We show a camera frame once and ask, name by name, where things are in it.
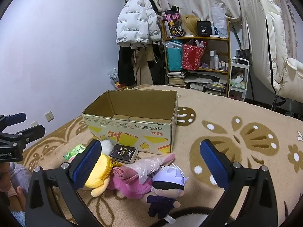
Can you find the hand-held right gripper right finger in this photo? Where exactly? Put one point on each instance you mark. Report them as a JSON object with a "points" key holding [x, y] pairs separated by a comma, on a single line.
{"points": [[213, 165]]}

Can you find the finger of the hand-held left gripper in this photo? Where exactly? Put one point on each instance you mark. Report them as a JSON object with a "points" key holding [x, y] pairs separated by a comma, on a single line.
{"points": [[33, 132], [17, 119]]}

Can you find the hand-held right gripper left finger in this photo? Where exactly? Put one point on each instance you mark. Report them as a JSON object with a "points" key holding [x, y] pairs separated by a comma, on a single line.
{"points": [[87, 164]]}

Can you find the yellow plush toy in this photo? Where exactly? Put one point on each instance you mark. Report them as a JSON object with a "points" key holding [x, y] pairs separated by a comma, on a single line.
{"points": [[99, 177]]}

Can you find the pink plush toy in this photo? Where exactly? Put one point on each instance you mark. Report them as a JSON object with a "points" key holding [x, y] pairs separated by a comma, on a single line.
{"points": [[132, 186]]}

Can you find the white-haired plush doll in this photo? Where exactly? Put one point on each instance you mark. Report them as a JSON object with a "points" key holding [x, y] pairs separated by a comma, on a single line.
{"points": [[165, 184]]}

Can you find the printed cardboard box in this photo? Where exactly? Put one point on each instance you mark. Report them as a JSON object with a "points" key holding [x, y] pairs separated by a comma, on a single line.
{"points": [[132, 132]]}

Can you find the person's left forearm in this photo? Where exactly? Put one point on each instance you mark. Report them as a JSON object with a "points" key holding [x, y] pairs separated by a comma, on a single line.
{"points": [[20, 173]]}

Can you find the person's left hand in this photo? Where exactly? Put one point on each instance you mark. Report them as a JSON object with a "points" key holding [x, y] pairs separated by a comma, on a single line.
{"points": [[19, 197]]}

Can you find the green packet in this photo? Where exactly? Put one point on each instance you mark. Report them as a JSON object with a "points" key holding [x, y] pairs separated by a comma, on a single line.
{"points": [[74, 151]]}

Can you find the black tissue pack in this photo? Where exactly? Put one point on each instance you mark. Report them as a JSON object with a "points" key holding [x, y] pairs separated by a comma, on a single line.
{"points": [[124, 153]]}

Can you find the beige floral blanket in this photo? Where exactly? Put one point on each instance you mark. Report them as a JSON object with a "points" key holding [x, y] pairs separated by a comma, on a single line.
{"points": [[236, 132]]}

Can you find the pink roll in plastic bag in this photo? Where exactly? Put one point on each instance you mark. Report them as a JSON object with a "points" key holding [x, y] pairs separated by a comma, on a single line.
{"points": [[149, 165]]}

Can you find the pile of papers and magazines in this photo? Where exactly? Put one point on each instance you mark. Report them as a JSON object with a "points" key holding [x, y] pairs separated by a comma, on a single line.
{"points": [[206, 82]]}

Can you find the white trolley cart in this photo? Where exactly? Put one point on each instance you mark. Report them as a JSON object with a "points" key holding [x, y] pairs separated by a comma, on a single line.
{"points": [[239, 80]]}

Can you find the printed plastic bag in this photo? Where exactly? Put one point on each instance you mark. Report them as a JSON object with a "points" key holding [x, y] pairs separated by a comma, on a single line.
{"points": [[114, 76]]}

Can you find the stack of books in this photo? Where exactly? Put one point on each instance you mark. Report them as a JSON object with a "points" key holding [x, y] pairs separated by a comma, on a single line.
{"points": [[176, 78]]}

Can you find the group of cosmetic bottles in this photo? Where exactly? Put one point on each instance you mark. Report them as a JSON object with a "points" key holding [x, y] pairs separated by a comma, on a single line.
{"points": [[216, 60]]}

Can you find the black hanging coat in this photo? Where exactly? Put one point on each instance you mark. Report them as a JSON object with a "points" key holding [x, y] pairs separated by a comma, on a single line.
{"points": [[125, 66]]}

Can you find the red gift bag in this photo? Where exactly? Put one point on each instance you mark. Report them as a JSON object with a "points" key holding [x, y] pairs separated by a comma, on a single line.
{"points": [[191, 56]]}

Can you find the beige hanging coat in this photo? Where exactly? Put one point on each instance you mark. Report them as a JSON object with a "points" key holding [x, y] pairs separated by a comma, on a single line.
{"points": [[143, 66]]}

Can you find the wooden shelf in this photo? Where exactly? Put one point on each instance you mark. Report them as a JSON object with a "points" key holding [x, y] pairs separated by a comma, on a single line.
{"points": [[229, 52]]}

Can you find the teal bag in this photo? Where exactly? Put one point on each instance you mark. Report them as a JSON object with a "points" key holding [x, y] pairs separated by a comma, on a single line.
{"points": [[174, 56]]}

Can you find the black box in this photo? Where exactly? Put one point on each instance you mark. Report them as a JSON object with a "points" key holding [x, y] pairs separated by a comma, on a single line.
{"points": [[204, 29]]}

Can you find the white padded lounge chair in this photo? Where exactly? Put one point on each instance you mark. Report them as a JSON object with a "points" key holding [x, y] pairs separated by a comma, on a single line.
{"points": [[272, 40]]}

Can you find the blonde wig on stand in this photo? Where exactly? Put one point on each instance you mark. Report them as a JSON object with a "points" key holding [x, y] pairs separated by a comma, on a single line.
{"points": [[189, 24]]}

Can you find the white plastic bag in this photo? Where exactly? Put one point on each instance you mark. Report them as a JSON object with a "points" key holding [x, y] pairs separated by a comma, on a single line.
{"points": [[220, 21]]}

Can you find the pink and black tote bag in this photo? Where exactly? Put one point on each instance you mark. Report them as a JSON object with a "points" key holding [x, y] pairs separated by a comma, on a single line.
{"points": [[172, 23]]}

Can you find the white puffer jacket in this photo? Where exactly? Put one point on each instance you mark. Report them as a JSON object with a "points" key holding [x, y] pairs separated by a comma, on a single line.
{"points": [[137, 19]]}

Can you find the white wall socket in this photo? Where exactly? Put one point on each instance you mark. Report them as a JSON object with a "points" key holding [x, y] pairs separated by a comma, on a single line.
{"points": [[49, 116], [35, 124]]}

